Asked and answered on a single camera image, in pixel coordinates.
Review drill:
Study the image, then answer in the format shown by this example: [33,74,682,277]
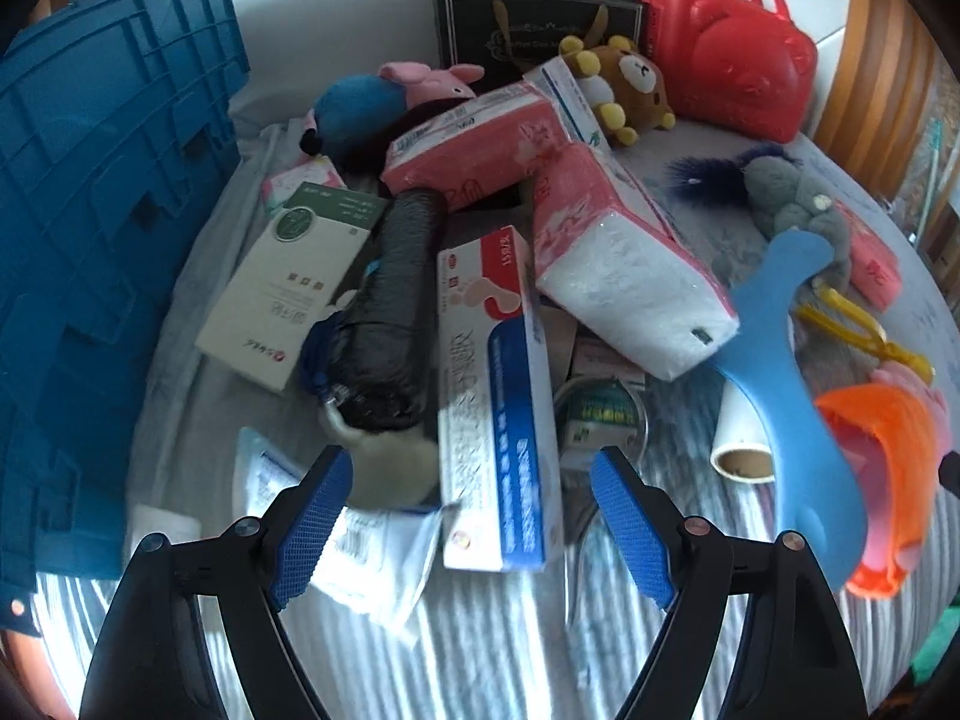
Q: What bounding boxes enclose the black folding umbrella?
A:
[324,188,446,433]

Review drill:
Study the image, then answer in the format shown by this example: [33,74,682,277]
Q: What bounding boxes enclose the small pink tissue packet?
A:
[838,202,903,312]

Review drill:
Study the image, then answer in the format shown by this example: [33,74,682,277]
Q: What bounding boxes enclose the orange plastic toy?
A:
[817,372,952,600]

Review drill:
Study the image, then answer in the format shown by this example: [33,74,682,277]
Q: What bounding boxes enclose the grey mouse plush toy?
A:
[742,156,853,291]

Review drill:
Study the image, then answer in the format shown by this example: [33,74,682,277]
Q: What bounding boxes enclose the blue plastic storage crate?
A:
[2,0,249,634]

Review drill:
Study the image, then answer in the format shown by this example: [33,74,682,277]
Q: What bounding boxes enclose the blue lint roller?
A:
[709,229,867,590]

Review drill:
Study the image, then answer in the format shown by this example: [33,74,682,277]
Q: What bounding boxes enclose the long white blue box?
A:
[438,226,563,572]

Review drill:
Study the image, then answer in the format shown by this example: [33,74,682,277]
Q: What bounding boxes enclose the red plastic toy suitcase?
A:
[640,0,818,143]

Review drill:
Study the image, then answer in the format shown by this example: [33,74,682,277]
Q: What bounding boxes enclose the black gift box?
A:
[433,0,644,94]

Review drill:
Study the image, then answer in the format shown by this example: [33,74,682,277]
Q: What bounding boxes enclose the brown bear plush toy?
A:
[558,36,677,148]

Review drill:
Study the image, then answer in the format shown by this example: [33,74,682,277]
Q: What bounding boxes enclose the pink tissue pack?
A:
[381,82,571,211]
[532,142,740,380]

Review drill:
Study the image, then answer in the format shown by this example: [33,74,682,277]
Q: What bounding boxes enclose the yellow plastic clip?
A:
[793,281,935,385]

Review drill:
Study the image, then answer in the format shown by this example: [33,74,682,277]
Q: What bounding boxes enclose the white green medicine box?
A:
[197,182,387,394]

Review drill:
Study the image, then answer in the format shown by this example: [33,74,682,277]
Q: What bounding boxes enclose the blue pink pig plush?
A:
[299,62,485,160]

